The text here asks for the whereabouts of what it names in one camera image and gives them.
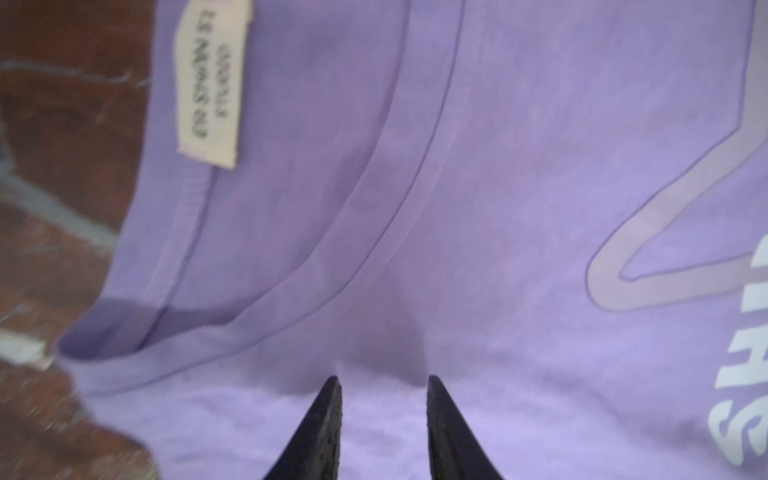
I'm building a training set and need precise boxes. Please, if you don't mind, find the purple t-shirt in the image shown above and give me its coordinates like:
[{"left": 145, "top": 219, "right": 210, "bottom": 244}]
[{"left": 56, "top": 1, "right": 767, "bottom": 479}]

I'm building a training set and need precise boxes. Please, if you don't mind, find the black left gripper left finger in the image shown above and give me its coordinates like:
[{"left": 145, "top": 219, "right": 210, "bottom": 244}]
[{"left": 264, "top": 376, "right": 342, "bottom": 480}]

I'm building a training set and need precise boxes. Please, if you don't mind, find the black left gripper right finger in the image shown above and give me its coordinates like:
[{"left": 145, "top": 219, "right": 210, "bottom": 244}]
[{"left": 427, "top": 375, "right": 502, "bottom": 480}]

